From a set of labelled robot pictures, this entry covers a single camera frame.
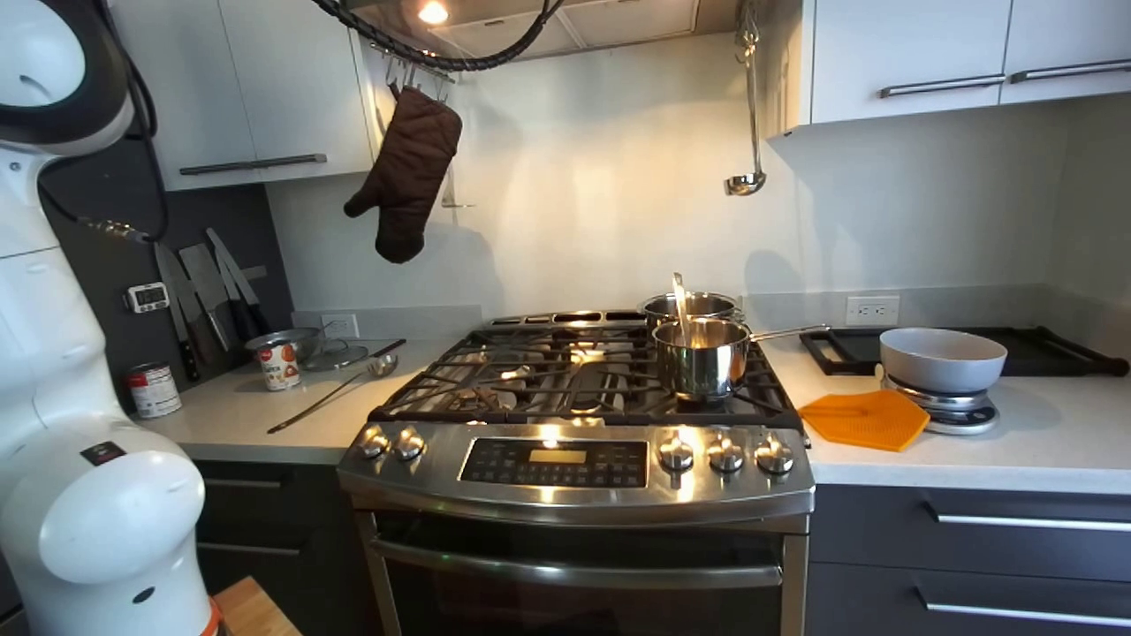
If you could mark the dark lower cabinet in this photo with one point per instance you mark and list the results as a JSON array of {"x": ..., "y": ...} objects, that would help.
[{"x": 284, "y": 530}]

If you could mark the dark brown oven mitt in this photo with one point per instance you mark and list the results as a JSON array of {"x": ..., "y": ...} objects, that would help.
[{"x": 409, "y": 177}]

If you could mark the metal spoon in saucepan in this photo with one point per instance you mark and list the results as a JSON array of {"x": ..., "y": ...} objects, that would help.
[{"x": 681, "y": 301}]

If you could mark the silver stove knob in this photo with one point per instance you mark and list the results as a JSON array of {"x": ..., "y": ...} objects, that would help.
[
  {"x": 677, "y": 449},
  {"x": 372, "y": 443},
  {"x": 410, "y": 443},
  {"x": 725, "y": 452},
  {"x": 775, "y": 457}
]

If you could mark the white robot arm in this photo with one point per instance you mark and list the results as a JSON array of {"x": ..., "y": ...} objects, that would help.
[{"x": 107, "y": 517}]

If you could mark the black oven control panel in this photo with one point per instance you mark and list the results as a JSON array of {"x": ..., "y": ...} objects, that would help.
[{"x": 554, "y": 460}]

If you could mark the kitchen knife on wall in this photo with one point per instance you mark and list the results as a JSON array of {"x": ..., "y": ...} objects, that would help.
[
  {"x": 235, "y": 285},
  {"x": 178, "y": 301},
  {"x": 208, "y": 295}
]

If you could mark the hanging steel ladle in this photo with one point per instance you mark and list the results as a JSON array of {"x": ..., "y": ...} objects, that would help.
[{"x": 752, "y": 128}]

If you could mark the grey bowl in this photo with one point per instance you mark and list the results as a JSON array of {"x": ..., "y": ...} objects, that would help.
[{"x": 942, "y": 357}]

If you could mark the dark drawer front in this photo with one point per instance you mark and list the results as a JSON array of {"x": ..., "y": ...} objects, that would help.
[
  {"x": 859, "y": 604},
  {"x": 872, "y": 535}
]

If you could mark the wide white cabinet door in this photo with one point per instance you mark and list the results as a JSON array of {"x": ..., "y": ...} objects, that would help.
[{"x": 905, "y": 55}]

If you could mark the small white kitchen timer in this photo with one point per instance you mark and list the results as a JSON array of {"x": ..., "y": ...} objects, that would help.
[{"x": 151, "y": 299}]

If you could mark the stainless steel gas range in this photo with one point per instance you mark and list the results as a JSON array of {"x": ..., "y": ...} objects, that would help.
[{"x": 566, "y": 472}]

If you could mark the black cast iron stove grates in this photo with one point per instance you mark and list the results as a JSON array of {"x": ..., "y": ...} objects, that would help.
[{"x": 518, "y": 371}]

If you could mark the white upper cabinet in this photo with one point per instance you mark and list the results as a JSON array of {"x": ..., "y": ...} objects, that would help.
[{"x": 235, "y": 81}]

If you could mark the narrow white cabinet door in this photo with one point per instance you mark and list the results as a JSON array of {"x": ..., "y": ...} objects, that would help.
[{"x": 1066, "y": 47}]

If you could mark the silver kitchen scale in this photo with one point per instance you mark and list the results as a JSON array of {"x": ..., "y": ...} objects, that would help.
[{"x": 948, "y": 412}]

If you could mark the white wall outlet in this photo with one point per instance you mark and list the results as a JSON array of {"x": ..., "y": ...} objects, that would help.
[
  {"x": 340, "y": 326},
  {"x": 875, "y": 310}
]

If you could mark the open tin can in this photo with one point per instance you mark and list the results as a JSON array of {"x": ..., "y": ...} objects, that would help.
[{"x": 282, "y": 363}]

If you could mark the stainless steel saucepan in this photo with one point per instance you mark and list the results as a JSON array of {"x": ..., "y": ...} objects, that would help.
[{"x": 703, "y": 357}]

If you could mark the long metal spoon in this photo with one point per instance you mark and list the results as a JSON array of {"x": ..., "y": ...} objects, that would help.
[{"x": 336, "y": 394}]

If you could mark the red and white can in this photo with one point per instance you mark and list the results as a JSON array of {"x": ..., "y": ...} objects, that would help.
[{"x": 155, "y": 390}]

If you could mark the clear glass dish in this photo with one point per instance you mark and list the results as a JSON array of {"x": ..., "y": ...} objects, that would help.
[{"x": 340, "y": 352}]

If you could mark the black baking tray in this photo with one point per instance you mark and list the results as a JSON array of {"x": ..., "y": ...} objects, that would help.
[{"x": 1061, "y": 352}]

